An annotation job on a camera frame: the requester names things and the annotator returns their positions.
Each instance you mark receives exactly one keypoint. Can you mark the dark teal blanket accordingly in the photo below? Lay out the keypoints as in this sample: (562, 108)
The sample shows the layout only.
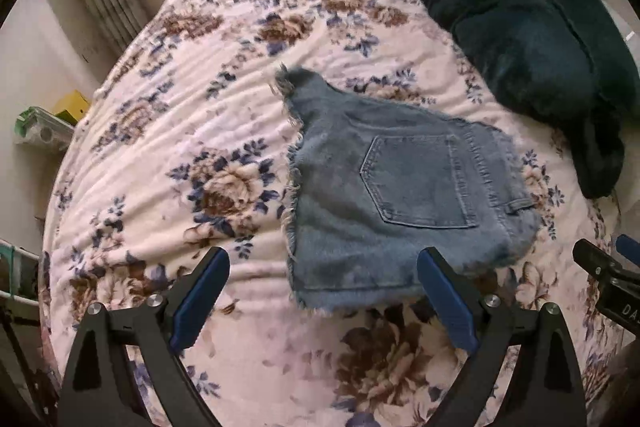
(530, 57)

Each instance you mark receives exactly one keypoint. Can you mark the blue denim short pants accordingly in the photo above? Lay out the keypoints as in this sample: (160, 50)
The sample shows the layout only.
(400, 202)

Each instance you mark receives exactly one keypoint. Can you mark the floral printed blanket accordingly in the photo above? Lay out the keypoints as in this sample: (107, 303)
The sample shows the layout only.
(210, 157)

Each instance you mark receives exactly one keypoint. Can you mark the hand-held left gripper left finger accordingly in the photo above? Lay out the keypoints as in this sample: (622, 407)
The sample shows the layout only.
(197, 297)

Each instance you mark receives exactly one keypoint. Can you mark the yellow box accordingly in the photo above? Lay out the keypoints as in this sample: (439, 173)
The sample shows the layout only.
(73, 106)

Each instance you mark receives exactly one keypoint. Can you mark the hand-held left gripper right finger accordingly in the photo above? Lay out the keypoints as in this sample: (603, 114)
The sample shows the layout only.
(446, 302)

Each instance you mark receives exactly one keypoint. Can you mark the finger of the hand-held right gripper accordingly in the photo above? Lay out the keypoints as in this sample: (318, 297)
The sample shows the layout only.
(629, 248)
(602, 274)

